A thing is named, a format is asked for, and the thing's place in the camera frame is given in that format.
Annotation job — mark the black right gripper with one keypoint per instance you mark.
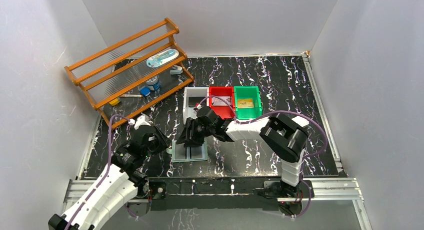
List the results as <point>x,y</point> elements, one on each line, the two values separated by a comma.
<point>193,131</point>

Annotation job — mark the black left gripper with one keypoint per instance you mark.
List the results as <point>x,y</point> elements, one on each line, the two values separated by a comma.
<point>160,141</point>

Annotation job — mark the white magnetic stripe card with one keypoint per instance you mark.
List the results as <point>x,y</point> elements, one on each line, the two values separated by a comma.
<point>221,101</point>

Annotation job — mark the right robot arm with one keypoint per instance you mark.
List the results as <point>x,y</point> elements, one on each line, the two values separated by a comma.
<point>285,136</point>

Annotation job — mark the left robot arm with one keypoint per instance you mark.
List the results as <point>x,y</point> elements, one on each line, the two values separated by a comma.
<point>119,182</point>

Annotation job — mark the gold card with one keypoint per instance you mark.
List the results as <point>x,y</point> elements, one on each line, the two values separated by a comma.
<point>245,103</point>

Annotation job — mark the white plastic bin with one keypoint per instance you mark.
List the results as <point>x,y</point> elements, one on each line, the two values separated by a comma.
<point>189,112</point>

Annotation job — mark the red plastic bin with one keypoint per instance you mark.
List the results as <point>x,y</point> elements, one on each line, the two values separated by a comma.
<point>227,111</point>

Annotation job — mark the blue small block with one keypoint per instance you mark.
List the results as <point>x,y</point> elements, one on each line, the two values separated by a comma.
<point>145,92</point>

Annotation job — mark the green plastic bin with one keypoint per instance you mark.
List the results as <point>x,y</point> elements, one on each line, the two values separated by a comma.
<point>253,92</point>

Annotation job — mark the white marker pen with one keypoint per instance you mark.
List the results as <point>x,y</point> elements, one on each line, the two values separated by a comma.
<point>131,96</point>

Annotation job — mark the light blue white stapler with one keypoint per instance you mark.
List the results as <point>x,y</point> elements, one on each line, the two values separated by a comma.
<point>176,70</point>

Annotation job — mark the yellow small block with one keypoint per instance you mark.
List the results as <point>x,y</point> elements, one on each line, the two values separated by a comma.
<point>115,102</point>

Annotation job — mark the orange wooden shelf rack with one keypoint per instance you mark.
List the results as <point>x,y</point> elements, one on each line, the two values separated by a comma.
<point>121,69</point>

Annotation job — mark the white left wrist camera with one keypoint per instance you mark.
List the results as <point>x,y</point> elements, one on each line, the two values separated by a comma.
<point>141,120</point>

